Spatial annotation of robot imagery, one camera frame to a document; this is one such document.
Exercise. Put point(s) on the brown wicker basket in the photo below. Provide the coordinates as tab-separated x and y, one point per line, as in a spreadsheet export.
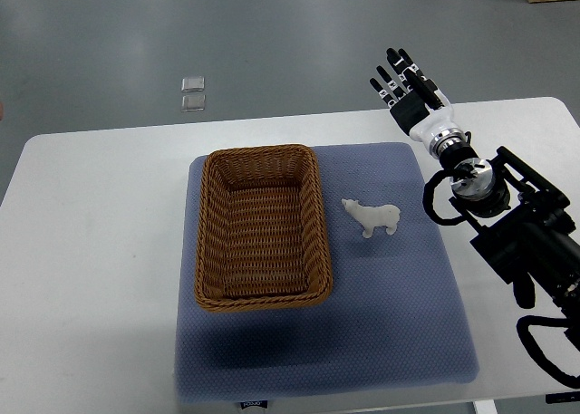
262	237

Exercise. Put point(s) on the white toy bear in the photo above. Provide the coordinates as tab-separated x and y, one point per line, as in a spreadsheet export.
385	216

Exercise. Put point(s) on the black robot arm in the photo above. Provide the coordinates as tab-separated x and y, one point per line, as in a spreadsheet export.
523	232

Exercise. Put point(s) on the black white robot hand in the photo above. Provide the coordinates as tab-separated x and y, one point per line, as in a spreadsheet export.
415	102

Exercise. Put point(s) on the blue-grey foam mat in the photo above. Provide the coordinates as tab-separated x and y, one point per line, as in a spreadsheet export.
394	318

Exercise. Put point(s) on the upper metal floor plate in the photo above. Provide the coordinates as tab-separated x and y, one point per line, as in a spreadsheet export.
193	83

